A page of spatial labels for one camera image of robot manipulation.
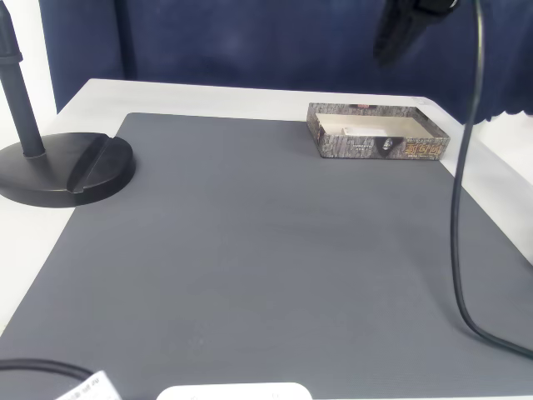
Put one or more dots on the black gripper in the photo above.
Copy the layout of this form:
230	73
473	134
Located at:
393	30

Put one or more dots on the white rectangular block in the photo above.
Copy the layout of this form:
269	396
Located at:
362	131

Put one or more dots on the patterned open cardboard box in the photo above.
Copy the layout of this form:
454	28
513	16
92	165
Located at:
354	148

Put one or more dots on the grey desk mat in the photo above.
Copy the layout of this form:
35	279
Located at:
208	250

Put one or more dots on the black round-base stand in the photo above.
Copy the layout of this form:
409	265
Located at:
62	175

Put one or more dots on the white flat device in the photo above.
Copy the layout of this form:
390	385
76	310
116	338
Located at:
233	392

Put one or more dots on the white printed label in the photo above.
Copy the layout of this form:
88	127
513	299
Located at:
89	389

